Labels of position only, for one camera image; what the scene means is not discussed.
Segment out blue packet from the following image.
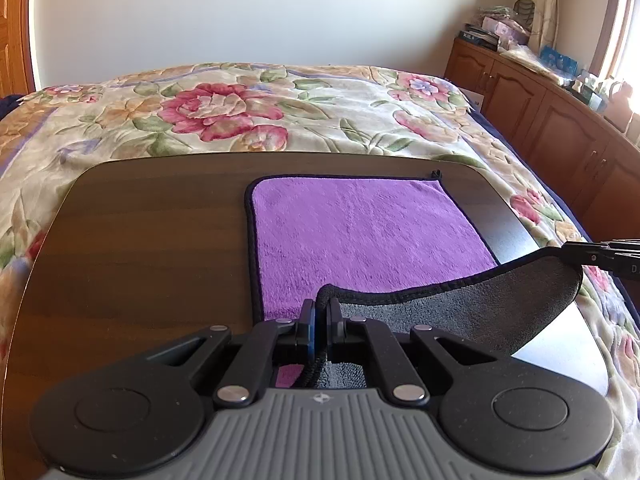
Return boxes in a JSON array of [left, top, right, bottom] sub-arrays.
[[539, 46, 579, 75]]

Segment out pink box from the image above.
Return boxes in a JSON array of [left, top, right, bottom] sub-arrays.
[[481, 16, 531, 47]]

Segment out floral blanket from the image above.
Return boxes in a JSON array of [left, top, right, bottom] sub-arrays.
[[0, 62, 640, 480]]

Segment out wooden cabinet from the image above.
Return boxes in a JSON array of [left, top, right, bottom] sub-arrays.
[[445, 37, 640, 241]]

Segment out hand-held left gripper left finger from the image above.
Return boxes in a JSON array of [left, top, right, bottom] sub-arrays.
[[145, 300, 318, 409]]

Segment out patterned curtain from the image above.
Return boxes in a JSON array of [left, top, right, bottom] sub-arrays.
[[530, 0, 565, 47]]

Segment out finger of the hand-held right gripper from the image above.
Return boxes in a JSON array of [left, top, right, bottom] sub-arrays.
[[560, 240, 640, 282]]

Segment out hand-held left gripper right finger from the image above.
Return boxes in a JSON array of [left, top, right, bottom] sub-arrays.
[[325, 301, 501, 407]]

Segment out window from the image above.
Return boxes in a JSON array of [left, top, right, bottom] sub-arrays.
[[600, 0, 640, 88]]

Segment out purple and grey towel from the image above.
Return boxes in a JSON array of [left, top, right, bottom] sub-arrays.
[[244, 169, 584, 391]]

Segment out clear plastic bag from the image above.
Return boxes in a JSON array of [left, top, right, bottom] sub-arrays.
[[499, 44, 568, 85]]

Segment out white box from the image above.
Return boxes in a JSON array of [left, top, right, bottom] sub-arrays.
[[457, 86, 487, 115]]

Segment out wooden door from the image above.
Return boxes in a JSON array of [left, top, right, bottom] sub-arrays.
[[0, 0, 37, 97]]

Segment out black box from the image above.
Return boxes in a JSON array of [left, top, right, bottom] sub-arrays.
[[461, 23, 501, 52]]

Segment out dark blue bed sheet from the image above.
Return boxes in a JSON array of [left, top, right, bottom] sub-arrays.
[[465, 102, 603, 242]]

